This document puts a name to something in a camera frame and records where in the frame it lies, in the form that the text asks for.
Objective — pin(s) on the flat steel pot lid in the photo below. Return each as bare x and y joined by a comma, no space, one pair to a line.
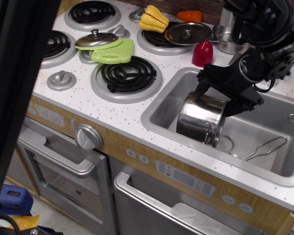
190,33

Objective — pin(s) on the yellow tape piece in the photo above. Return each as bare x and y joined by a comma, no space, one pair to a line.
26,222

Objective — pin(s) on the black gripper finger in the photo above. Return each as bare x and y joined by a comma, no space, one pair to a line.
201,89
237,106

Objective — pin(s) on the wire utensil in sink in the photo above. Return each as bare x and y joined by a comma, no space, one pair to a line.
264,149

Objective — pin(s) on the small steel saucepan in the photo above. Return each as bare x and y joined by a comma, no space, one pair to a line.
222,39

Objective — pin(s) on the back right black burner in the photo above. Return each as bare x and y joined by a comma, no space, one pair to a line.
156,43

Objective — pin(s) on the black foreground post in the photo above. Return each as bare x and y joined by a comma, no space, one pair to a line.
25,27

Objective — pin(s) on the grey knob under board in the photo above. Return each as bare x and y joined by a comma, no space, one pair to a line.
85,57

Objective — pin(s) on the right oven dial knob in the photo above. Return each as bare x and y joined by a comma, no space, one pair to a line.
87,137

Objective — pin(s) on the grey front stove knob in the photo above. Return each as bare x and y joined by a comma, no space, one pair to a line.
61,81

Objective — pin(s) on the blue clamp tool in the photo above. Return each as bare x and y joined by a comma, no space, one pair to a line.
15,200

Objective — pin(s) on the steel pot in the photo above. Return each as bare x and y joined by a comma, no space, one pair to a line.
201,118

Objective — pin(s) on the front left black burner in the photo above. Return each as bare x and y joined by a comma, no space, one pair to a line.
60,49

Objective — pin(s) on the domed steel pot lid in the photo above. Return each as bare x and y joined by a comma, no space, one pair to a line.
96,38

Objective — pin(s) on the back left black burner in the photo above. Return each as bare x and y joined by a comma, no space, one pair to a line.
92,14

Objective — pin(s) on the front right black burner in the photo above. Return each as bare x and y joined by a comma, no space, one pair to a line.
127,83

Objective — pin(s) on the oven door with handle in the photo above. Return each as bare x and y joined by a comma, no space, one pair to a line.
74,180

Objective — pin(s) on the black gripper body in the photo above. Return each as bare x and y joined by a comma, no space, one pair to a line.
236,84

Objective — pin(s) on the silver toy faucet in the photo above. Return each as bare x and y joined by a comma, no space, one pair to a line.
226,19

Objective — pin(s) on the black burner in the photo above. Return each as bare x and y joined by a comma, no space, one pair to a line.
60,49
92,14
127,83
156,43

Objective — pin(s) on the dishwasher door with handle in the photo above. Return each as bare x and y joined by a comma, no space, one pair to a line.
147,206

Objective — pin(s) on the green plastic cutting board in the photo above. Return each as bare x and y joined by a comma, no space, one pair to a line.
118,54

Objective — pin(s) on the grey middle stove knob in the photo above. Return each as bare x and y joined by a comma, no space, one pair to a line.
120,31

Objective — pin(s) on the grey back stove knob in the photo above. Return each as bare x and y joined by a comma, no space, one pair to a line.
135,16

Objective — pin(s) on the grey sink basin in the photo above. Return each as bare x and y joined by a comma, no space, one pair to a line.
241,133

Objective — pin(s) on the grey stove knob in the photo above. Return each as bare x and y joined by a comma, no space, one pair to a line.
61,81
135,16
120,31

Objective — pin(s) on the yellow toy bell pepper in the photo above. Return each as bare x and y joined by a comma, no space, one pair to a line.
153,20

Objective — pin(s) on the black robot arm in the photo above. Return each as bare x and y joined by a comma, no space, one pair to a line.
268,26

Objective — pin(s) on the red toy cup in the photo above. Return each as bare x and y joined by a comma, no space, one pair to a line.
203,54

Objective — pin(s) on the orange toy carrot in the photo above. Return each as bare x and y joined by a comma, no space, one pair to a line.
190,16

